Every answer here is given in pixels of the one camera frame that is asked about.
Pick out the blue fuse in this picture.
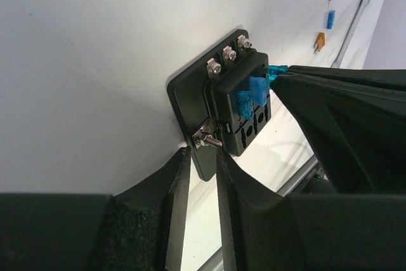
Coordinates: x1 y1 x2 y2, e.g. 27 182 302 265
249 76 268 107
266 65 288 89
235 90 254 120
326 10 336 30

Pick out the orange fuse lower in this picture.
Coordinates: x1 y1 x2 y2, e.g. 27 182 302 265
313 32 325 54

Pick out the black fuse box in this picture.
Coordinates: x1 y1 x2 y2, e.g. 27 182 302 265
167 29 272 182

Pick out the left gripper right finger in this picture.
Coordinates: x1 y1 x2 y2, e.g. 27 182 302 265
216 149 405 270

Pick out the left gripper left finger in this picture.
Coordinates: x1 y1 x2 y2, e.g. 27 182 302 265
1 147 191 270

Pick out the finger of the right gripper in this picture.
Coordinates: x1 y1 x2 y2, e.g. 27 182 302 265
271 65 405 194

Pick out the blue fuse on table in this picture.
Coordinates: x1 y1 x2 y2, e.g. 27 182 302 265
326 10 336 30

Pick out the silver wrench right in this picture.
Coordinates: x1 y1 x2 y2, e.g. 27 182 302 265
331 0 370 69

